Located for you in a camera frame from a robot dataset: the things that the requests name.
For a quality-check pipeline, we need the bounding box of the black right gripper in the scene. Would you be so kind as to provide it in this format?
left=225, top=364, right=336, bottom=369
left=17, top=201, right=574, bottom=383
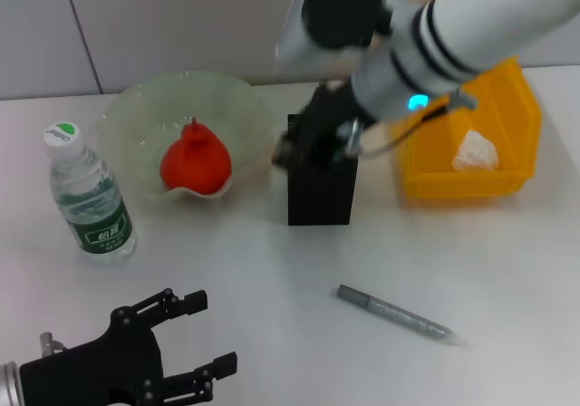
left=279, top=81, right=364, bottom=169

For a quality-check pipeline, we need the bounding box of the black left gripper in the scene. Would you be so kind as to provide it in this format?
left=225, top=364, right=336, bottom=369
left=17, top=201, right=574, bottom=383
left=19, top=288, right=238, bottom=406

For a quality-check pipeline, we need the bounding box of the red-orange toy orange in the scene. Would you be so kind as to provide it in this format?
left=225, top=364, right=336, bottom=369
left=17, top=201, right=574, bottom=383
left=159, top=116, right=233, bottom=195

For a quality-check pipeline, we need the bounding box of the white paper ball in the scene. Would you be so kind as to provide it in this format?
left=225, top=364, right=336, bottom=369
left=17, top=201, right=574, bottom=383
left=451, top=129, right=502, bottom=172

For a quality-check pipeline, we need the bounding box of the clear water bottle green label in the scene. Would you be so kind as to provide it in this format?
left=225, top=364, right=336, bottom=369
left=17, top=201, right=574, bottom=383
left=43, top=121, right=139, bottom=266

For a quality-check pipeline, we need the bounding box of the grey marker pen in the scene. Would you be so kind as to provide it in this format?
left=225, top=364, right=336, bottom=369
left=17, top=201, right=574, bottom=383
left=336, top=284, right=469, bottom=349

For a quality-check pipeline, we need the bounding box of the black mesh pen holder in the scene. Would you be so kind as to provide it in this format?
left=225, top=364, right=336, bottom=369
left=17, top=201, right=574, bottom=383
left=286, top=112, right=359, bottom=227

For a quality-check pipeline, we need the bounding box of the pale green glass fruit plate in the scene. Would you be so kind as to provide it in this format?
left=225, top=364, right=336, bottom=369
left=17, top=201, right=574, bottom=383
left=93, top=70, right=278, bottom=201

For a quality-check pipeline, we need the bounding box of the yellow plastic bin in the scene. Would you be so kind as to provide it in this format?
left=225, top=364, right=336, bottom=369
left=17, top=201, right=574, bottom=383
left=392, top=54, right=544, bottom=200

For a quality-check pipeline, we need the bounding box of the right gripper cable with connector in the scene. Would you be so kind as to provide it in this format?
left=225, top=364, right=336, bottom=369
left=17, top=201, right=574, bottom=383
left=333, top=89, right=479, bottom=159

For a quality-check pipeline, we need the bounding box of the gripper cable with connector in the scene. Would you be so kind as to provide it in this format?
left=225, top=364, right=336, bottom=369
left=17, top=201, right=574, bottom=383
left=333, top=89, right=479, bottom=159
left=38, top=331, right=68, bottom=356

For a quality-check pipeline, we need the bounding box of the left gripper cable with connector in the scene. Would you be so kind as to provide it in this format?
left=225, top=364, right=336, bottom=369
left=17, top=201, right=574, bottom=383
left=38, top=331, right=68, bottom=356

